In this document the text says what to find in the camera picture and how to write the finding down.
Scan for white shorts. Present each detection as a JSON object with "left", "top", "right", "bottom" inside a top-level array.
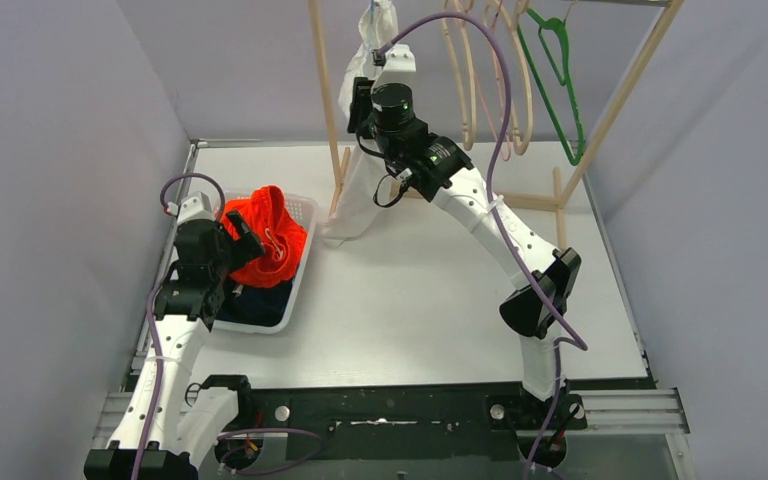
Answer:
[{"left": 321, "top": 1, "right": 399, "bottom": 248}]

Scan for green hanger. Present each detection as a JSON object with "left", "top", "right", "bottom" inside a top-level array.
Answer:
[{"left": 516, "top": 7, "right": 586, "bottom": 166}]

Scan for wooden hanger orange shorts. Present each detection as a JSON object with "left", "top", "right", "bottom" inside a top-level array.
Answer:
[{"left": 441, "top": 19, "right": 477, "bottom": 151}]

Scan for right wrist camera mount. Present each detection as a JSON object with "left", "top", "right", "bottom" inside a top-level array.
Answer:
[{"left": 372, "top": 43, "right": 417, "bottom": 91}]

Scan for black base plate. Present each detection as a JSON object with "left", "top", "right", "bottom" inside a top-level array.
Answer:
[{"left": 188, "top": 380, "right": 558, "bottom": 463}]

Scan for white plastic basket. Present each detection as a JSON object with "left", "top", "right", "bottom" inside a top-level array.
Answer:
[{"left": 216, "top": 185, "right": 318, "bottom": 334}]

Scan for wooden hanger navy shorts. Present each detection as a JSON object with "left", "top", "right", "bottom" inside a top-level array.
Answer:
[{"left": 484, "top": 1, "right": 535, "bottom": 156}]

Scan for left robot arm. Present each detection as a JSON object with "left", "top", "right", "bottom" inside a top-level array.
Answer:
[{"left": 83, "top": 211, "right": 264, "bottom": 479}]

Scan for pink hanger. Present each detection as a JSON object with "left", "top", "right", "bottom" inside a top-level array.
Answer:
[{"left": 473, "top": 0, "right": 514, "bottom": 162}]

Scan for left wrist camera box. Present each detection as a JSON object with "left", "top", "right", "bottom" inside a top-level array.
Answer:
[{"left": 176, "top": 192, "right": 216, "bottom": 226}]

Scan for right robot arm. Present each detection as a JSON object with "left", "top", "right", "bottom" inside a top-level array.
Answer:
[{"left": 347, "top": 77, "right": 582, "bottom": 427}]

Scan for wooden clothes rack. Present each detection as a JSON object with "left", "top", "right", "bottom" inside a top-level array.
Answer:
[{"left": 306, "top": 0, "right": 687, "bottom": 255}]

